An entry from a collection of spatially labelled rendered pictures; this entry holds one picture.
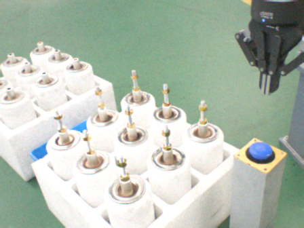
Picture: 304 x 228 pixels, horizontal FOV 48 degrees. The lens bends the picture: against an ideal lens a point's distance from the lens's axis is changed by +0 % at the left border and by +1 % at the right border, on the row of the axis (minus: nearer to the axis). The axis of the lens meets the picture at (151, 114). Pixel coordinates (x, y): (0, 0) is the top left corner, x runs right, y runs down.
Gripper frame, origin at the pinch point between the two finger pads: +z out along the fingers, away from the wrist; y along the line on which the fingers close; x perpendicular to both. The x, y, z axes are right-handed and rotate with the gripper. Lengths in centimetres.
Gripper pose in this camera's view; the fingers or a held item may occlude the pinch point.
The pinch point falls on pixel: (269, 82)
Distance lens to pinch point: 57.7
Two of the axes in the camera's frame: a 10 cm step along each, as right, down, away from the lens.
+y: 6.9, 3.7, -6.3
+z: 0.9, 8.1, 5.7
